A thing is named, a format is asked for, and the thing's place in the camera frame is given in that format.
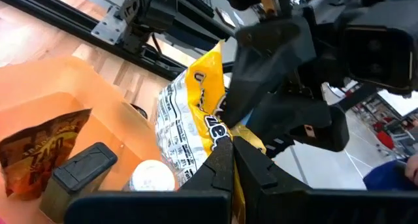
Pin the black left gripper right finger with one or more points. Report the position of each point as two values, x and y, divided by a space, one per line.
326 207

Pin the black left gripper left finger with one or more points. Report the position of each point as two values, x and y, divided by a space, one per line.
147 207

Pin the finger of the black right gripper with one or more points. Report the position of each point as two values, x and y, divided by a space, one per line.
267 54
310 119

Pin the white lid spice jar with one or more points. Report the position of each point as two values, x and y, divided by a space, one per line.
151 176

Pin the green black pepper tin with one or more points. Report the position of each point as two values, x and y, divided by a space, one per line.
81 168

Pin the yellow ramen packet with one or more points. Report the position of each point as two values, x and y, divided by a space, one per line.
176 136

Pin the brown taco seasoning packet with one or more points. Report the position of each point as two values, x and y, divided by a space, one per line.
36 152

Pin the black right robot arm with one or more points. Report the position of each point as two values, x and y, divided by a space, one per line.
156 11

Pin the person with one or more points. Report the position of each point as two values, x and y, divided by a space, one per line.
388 176

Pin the black round utensil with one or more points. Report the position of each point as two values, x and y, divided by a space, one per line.
140 112

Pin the orange translucent plastic bin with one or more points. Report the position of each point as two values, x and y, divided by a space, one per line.
81 83

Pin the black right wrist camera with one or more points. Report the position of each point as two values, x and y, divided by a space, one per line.
379 57

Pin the silver metal bracket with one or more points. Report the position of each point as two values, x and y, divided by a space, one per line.
107 28

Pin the black aluminium frame rail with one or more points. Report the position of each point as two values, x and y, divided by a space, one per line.
65 18

